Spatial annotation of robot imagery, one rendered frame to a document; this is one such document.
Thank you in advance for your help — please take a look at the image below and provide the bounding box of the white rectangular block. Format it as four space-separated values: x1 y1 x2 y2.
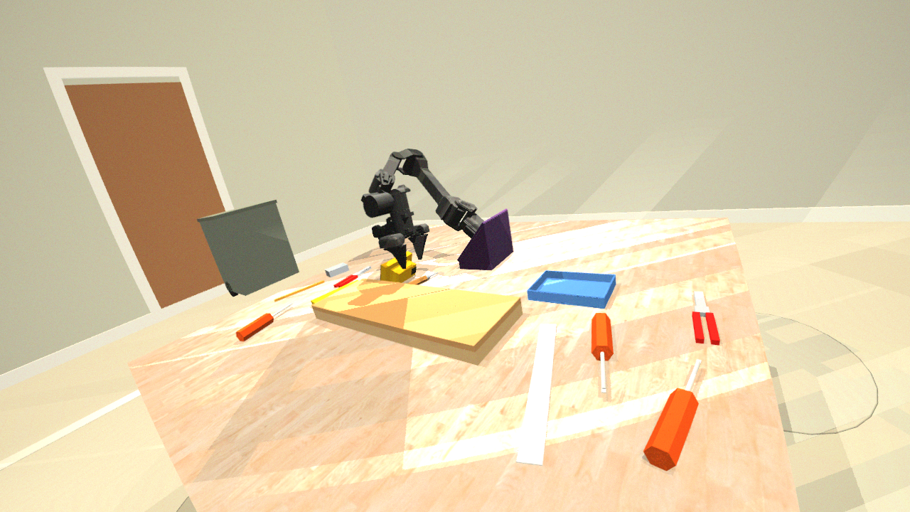
325 263 350 277

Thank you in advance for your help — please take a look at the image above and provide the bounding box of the white flat strip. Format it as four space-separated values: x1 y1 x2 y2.
516 324 557 466

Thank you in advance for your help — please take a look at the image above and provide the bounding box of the blue rectangular tray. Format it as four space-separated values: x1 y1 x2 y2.
527 270 616 309

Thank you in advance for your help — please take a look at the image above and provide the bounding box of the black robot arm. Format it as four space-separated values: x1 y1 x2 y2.
361 149 484 240

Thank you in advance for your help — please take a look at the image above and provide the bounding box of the awl with orange handle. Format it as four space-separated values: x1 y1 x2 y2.
408 272 438 285

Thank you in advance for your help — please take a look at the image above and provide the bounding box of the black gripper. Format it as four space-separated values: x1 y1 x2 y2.
379 208 430 270

